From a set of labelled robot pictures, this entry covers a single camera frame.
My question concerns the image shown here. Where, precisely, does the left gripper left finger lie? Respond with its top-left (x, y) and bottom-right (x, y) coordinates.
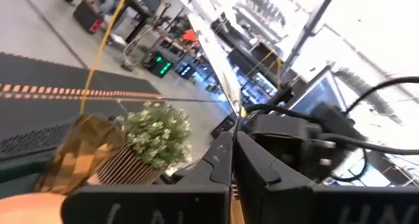
top-left (61, 131), bottom-right (234, 224)

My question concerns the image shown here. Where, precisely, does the machine with green lights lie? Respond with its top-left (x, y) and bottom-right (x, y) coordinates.
top-left (143, 51), bottom-right (175, 79)

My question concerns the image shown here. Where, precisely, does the person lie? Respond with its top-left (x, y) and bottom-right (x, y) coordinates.
top-left (93, 0), bottom-right (118, 15)

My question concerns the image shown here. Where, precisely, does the orange plastic plate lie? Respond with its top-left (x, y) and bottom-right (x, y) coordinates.
top-left (0, 174), bottom-right (102, 224)

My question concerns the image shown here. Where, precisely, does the potted plant in ribbed pot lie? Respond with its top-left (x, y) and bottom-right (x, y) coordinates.
top-left (96, 100), bottom-right (194, 185)

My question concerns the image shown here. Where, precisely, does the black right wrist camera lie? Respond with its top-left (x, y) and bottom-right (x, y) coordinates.
top-left (309, 102), bottom-right (357, 143)

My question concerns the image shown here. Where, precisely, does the black and red case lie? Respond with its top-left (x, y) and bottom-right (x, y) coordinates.
top-left (72, 0), bottom-right (105, 35)

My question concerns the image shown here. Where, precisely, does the grey computer monitor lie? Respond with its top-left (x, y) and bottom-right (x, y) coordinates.
top-left (284, 66), bottom-right (348, 115)

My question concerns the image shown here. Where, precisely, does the black hazard-striped floor mat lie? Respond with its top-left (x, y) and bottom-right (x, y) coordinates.
top-left (0, 52), bottom-right (163, 143)

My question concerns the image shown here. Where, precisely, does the yellow hanging cable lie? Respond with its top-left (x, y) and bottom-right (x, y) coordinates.
top-left (79, 0), bottom-right (132, 115)

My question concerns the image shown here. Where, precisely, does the dark green plastic tray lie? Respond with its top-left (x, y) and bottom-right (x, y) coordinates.
top-left (0, 147), bottom-right (69, 200)

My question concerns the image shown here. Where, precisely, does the orange background object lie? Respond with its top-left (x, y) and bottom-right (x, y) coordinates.
top-left (181, 29), bottom-right (200, 45)

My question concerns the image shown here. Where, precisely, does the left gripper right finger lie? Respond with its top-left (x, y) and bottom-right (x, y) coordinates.
top-left (234, 131), bottom-right (419, 224)

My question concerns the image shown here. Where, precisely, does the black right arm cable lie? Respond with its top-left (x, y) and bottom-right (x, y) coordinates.
top-left (319, 134), bottom-right (419, 156)
top-left (343, 75), bottom-right (419, 117)

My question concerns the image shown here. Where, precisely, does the black mesh box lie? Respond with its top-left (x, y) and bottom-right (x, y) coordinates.
top-left (0, 121), bottom-right (78, 161)

